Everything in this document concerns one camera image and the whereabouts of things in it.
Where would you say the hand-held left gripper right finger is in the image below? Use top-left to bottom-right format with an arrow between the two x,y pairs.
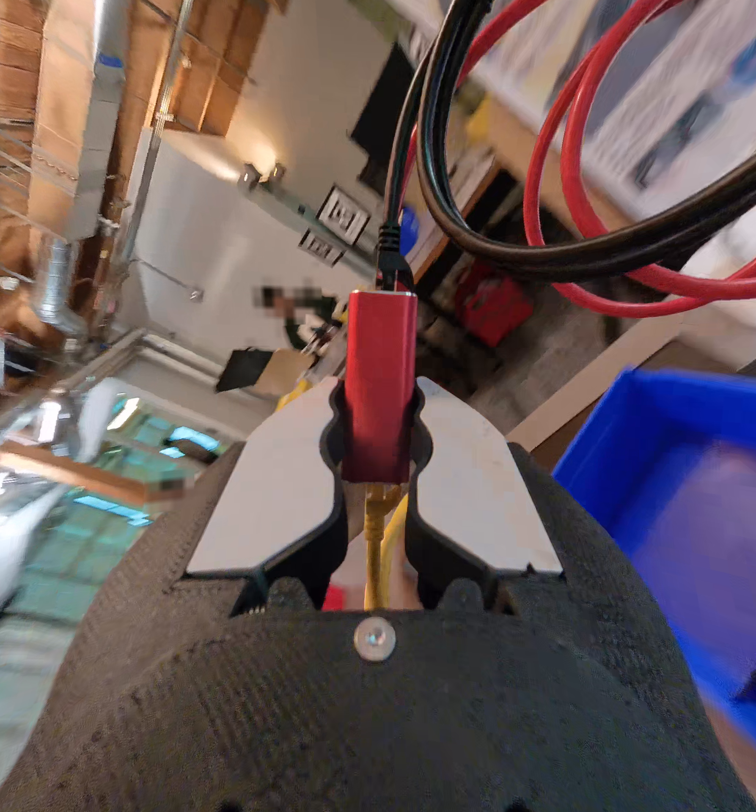
405,377 -> 564,579

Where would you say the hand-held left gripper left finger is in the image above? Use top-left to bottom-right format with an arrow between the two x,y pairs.
186,376 -> 348,579

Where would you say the red ethernet splitter box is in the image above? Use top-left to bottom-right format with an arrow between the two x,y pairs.
341,288 -> 419,485

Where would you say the blue plastic bin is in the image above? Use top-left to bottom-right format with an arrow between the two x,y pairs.
552,366 -> 756,770

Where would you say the red ethernet cable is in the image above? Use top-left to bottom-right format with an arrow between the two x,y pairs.
402,0 -> 756,319

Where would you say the black ethernet cable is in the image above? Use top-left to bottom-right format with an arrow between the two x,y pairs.
377,0 -> 756,293

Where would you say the red fabric bag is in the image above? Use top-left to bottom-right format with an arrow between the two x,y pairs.
454,263 -> 535,348

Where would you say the black monitor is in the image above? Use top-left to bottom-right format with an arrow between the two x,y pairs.
350,42 -> 417,161

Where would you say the framed wall marker sign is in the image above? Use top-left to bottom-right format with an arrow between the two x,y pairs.
317,183 -> 371,246
298,228 -> 346,268

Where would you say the silver air duct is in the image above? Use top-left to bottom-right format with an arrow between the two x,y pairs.
30,0 -> 129,338

